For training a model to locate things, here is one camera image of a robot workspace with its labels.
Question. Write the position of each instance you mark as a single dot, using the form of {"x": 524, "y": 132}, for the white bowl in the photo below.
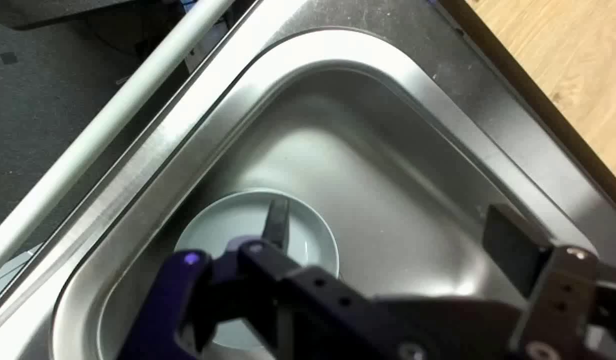
{"x": 244, "y": 214}

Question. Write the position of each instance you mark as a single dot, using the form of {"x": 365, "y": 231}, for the stainless steel sink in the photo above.
{"x": 378, "y": 115}

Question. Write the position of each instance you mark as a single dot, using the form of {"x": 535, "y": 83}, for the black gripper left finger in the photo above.
{"x": 277, "y": 226}

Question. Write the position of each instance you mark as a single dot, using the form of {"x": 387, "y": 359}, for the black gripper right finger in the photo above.
{"x": 517, "y": 247}

